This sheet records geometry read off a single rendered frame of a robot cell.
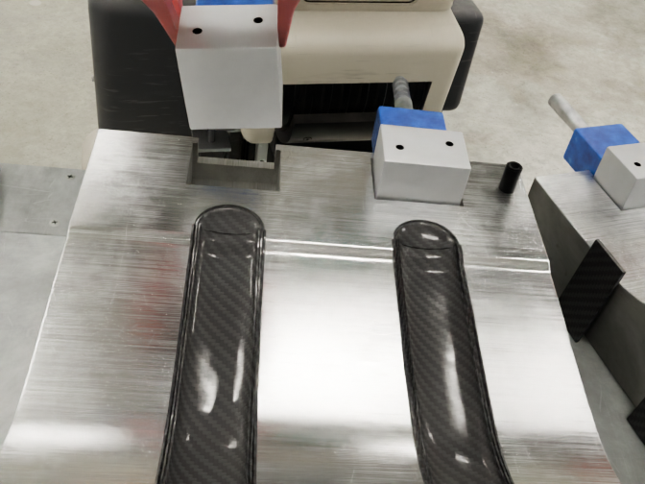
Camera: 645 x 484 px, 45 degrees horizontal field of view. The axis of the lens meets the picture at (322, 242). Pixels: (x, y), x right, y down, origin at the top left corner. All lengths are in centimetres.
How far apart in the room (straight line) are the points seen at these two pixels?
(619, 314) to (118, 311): 30
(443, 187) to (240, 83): 13
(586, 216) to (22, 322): 37
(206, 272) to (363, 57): 44
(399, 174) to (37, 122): 166
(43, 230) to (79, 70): 169
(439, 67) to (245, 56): 47
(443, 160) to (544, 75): 209
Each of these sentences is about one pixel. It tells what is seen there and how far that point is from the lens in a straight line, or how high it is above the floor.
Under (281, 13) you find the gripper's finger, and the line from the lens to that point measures 39.
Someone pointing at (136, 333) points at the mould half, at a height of 88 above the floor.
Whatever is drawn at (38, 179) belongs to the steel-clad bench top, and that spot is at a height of 80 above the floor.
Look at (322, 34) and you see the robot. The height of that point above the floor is 80.
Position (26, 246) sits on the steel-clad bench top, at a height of 80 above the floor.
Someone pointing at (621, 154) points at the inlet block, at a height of 88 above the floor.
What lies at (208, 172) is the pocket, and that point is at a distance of 49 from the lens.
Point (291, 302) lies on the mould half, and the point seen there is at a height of 89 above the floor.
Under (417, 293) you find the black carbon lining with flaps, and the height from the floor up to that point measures 88.
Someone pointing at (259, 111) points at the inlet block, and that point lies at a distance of 42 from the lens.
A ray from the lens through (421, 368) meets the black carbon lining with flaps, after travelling 39.
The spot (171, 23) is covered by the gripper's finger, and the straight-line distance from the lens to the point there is 40.
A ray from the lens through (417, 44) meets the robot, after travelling 83.
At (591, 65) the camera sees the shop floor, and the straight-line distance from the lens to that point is 267.
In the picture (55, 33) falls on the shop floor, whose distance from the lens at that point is 241.
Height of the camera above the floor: 118
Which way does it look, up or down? 43 degrees down
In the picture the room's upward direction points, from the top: 10 degrees clockwise
